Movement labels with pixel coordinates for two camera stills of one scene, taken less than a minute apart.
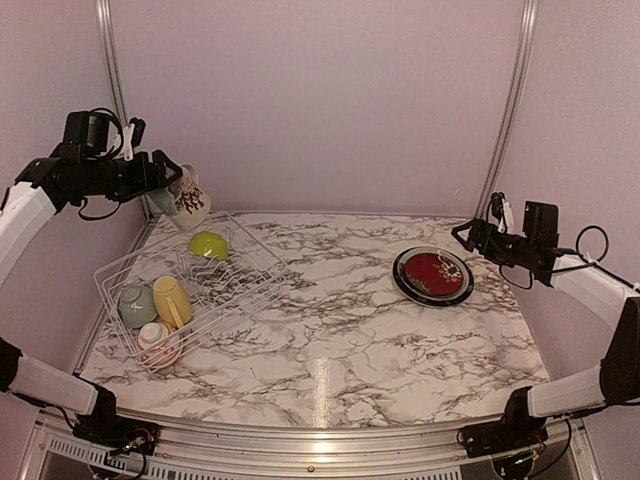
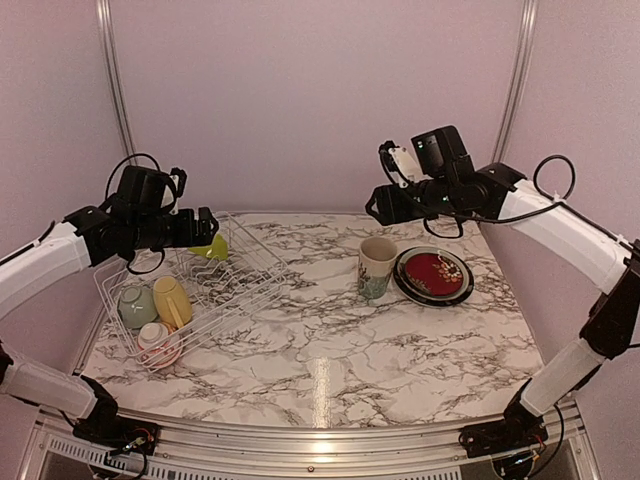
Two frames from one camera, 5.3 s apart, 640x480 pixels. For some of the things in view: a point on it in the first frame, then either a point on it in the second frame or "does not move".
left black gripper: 142,182 -> 203,235
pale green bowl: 137,306 does not move
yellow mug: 172,302 does not move
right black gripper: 478,226 -> 392,210
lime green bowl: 210,244 does not move
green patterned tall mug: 184,201 -> 375,266
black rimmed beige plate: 417,297 does not move
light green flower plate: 407,256 does not move
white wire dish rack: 170,290 does not move
